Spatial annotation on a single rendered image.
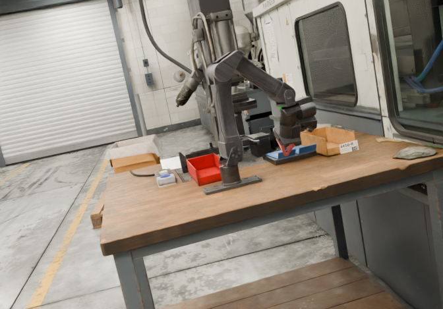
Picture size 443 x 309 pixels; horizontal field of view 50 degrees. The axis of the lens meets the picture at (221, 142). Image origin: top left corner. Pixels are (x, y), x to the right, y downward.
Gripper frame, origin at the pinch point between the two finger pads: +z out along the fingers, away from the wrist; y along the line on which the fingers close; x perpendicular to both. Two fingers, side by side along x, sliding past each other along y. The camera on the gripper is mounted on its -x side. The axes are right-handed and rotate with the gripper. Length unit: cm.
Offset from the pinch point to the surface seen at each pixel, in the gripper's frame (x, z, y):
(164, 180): 45.4, 7.4, 8.8
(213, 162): 23.2, 13.0, 19.2
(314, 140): -13.7, 1.0, 4.7
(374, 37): -47, -27, 25
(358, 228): -55, 83, 21
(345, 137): -25.2, -0.3, 0.9
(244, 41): -128, 169, 420
